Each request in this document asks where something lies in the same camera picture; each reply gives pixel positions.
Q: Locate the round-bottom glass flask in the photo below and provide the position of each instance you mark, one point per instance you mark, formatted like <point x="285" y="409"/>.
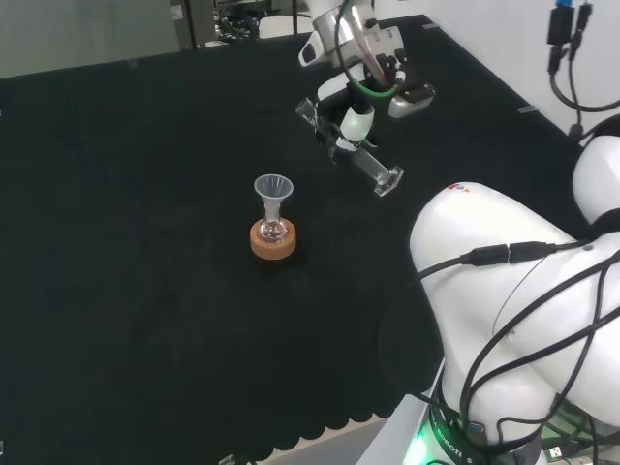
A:
<point x="272" y="231"/>

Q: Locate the black bench cloth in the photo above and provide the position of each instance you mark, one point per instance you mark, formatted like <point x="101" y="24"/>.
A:
<point x="145" y="242"/>

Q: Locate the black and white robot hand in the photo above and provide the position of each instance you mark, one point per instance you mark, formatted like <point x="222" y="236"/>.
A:
<point x="412" y="97"/>

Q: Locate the clear plastic funnel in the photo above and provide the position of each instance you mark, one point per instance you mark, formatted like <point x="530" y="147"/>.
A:
<point x="273" y="186"/>

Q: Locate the white wrist camera shell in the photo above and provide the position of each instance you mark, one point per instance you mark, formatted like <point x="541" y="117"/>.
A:
<point x="309" y="51"/>

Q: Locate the clear glass graduated cylinder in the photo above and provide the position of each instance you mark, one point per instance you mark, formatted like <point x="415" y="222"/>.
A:
<point x="382" y="174"/>

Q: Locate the grey tape strip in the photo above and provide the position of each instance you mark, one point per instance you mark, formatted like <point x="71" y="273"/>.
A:
<point x="528" y="109"/>
<point x="429" y="24"/>

